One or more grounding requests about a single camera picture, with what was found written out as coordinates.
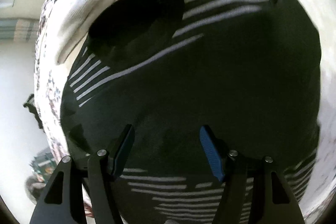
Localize green patterned storage box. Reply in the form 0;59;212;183
30;148;57;183

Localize black object beside bed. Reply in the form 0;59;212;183
23;94;43;130

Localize striped window curtain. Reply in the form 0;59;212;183
0;19;39;42

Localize black white-striped sweater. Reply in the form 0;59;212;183
60;0;321;223

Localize cream ribbed knit garment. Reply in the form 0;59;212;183
48;0;115;65

